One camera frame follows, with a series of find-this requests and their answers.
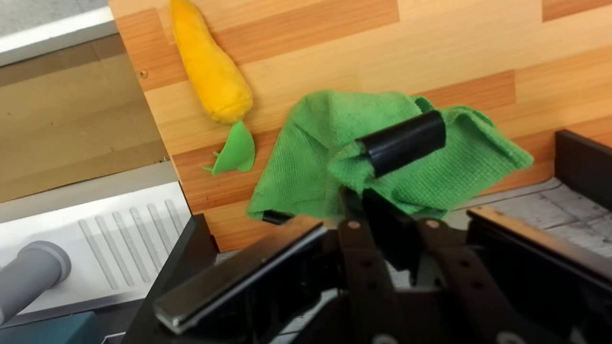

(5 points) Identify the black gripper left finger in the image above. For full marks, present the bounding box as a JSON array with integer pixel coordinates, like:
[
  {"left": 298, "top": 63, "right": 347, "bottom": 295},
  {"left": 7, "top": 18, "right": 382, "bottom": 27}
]
[{"left": 122, "top": 214, "right": 393, "bottom": 344}]

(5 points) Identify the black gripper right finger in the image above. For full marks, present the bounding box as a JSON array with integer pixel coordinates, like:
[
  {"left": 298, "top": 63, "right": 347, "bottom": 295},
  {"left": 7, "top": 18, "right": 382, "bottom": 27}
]
[{"left": 355, "top": 111, "right": 612, "bottom": 344}]

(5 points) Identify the green towel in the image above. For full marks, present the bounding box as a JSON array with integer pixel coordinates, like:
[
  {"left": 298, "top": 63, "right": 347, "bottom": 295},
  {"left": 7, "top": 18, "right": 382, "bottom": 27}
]
[{"left": 246, "top": 90, "right": 535, "bottom": 224}]

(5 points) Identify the wooden top gray cabinet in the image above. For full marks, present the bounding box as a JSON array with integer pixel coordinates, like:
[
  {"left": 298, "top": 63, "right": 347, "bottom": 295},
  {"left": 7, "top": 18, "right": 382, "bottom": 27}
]
[{"left": 106, "top": 0, "right": 612, "bottom": 255}]

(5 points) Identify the white toy sink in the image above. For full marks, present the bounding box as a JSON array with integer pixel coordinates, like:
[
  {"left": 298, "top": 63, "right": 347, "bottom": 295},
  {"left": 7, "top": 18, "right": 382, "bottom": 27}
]
[{"left": 0, "top": 0, "right": 194, "bottom": 321}]

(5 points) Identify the yellow corn toy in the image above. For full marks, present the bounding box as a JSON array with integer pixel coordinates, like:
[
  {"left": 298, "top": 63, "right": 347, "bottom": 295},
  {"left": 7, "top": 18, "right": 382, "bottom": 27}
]
[{"left": 168, "top": 0, "right": 257, "bottom": 178}]

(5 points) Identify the gray faucet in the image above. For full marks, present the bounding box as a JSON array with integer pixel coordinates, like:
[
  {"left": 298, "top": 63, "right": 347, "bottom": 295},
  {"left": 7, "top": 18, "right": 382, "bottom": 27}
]
[{"left": 0, "top": 239, "right": 72, "bottom": 325}]

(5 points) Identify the blue plastic bin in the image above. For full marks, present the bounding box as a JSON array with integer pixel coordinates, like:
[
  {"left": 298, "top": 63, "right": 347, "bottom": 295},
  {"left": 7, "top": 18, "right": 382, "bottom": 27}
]
[{"left": 0, "top": 310, "right": 97, "bottom": 344}]

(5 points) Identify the gray marble panel black frame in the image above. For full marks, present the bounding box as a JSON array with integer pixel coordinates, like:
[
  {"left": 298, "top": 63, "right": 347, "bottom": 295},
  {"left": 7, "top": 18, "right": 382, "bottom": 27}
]
[{"left": 466, "top": 128, "right": 612, "bottom": 270}]

